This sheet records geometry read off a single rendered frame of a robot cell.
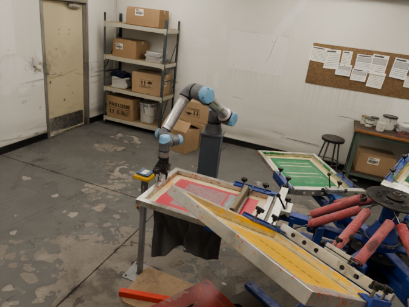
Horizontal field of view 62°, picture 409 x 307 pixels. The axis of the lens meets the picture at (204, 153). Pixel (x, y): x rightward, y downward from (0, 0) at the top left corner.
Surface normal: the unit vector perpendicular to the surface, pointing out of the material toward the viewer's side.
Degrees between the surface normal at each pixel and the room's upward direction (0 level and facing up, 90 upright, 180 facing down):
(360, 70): 89
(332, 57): 89
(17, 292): 0
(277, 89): 90
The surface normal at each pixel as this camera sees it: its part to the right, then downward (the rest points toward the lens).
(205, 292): 0.11, -0.92
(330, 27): -0.36, 0.31
